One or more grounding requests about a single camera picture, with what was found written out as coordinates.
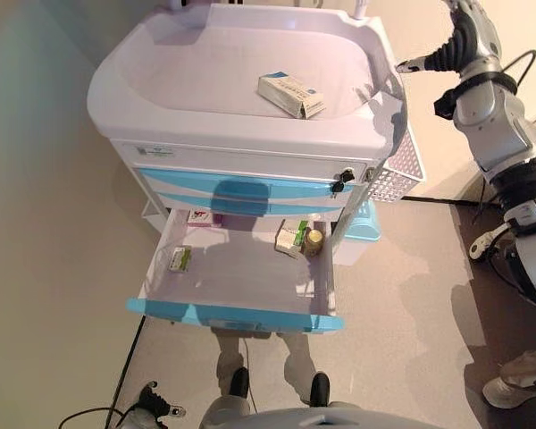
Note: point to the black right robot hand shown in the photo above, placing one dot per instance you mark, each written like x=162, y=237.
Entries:
x=466, y=40

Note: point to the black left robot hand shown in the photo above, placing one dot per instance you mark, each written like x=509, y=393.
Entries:
x=156, y=402

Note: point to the blue white medicine box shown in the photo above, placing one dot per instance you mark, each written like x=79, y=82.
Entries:
x=290, y=96

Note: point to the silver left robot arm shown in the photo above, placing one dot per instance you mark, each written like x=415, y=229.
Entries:
x=131, y=419

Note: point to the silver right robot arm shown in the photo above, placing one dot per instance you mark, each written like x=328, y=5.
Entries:
x=505, y=147

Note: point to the green white medicine box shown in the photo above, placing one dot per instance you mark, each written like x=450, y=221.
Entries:
x=181, y=259

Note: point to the small green medicine box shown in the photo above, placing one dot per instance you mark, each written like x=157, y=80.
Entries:
x=301, y=231

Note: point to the medicine bottle with yellow cap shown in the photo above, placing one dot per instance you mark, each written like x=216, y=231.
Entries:
x=314, y=242

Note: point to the silver left robot leg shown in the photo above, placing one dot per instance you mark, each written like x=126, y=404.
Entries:
x=232, y=397

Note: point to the silver robot leg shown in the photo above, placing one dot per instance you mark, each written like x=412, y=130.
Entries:
x=232, y=397
x=324, y=393

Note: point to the white perforated side basket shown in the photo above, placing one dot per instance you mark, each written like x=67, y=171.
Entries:
x=397, y=174

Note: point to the metal cart latch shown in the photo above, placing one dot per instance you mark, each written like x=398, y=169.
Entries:
x=370, y=174

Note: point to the silver right robot leg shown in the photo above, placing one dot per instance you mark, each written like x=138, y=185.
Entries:
x=324, y=393

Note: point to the grey robot torso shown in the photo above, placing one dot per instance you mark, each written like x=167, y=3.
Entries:
x=326, y=418

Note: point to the black cart keys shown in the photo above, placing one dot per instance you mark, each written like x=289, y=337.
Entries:
x=341, y=179

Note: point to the white cart side bin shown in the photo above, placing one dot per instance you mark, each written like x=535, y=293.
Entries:
x=151, y=209

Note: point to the light blue waste bin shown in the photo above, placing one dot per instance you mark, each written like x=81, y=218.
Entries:
x=362, y=225

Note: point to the white blue medical cart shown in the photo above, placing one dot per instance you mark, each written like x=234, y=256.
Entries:
x=250, y=134

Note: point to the grey person trousers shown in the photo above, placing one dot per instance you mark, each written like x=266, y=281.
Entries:
x=529, y=366

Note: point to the white shoe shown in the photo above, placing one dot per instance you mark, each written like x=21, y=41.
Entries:
x=507, y=394

